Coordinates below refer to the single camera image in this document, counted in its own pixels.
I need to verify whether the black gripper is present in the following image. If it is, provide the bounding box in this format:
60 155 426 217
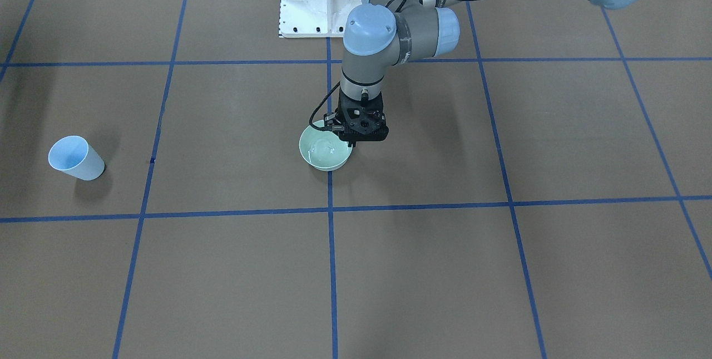
335 97 389 149

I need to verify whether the light green bowl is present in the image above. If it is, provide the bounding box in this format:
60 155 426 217
299 126 353 171

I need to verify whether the light blue plastic cup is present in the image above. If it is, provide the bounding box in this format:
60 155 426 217
47 135 105 181

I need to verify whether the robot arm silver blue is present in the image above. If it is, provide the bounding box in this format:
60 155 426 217
322 0 637 147

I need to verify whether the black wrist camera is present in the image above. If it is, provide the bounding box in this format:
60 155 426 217
323 111 345 132

